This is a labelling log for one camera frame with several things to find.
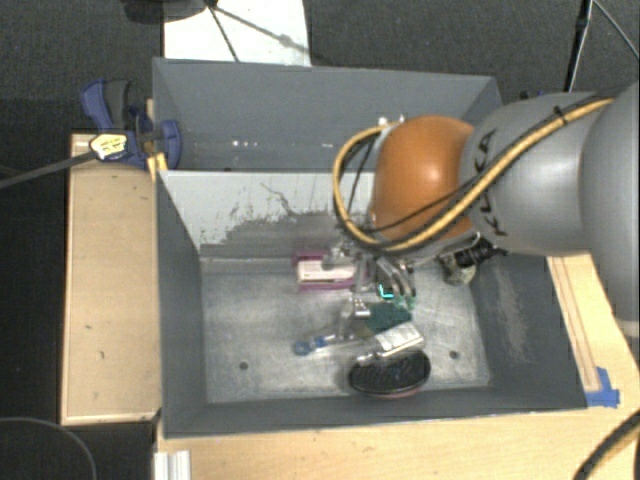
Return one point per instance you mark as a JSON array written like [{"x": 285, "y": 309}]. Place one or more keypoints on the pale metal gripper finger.
[{"x": 358, "y": 307}]

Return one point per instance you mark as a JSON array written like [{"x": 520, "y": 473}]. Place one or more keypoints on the dark green sponge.
[{"x": 387, "y": 317}]

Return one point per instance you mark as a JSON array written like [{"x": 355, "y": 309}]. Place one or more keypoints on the purple and white box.
[{"x": 320, "y": 273}]

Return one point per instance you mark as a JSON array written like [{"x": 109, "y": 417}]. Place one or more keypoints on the silver foil packet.
[{"x": 400, "y": 339}]

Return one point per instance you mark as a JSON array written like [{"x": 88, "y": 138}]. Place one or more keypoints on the blue small tool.
[{"x": 312, "y": 343}]

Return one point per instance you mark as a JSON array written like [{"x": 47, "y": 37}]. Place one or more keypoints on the black oval brush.
[{"x": 390, "y": 374}]

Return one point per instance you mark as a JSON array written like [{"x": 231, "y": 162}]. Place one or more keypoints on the grey metal bin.
[{"x": 260, "y": 333}]

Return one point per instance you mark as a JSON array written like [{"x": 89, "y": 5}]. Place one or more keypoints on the pale wood flat board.
[{"x": 112, "y": 288}]

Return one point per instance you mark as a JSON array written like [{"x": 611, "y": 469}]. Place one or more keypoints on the black cylinder on white bracket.
[{"x": 475, "y": 256}]

